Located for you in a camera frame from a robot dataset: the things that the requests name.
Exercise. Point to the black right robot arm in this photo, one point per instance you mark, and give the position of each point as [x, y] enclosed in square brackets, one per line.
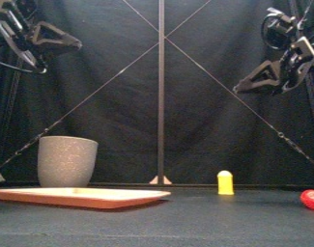
[279, 30]

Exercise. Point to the yellow toy can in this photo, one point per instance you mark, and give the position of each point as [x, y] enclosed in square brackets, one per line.
[225, 184]

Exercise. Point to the grey speckled bowl cup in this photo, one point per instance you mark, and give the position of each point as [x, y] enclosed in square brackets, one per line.
[66, 160]

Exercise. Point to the red toy fruit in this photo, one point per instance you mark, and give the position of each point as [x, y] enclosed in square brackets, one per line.
[311, 199]

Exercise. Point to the orange flat tray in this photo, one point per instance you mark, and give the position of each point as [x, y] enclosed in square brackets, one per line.
[80, 197]

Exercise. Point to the vertical metal frame post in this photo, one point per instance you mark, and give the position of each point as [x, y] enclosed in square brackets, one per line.
[161, 96]

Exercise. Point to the post foot bracket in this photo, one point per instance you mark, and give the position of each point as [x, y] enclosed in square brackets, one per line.
[159, 180]

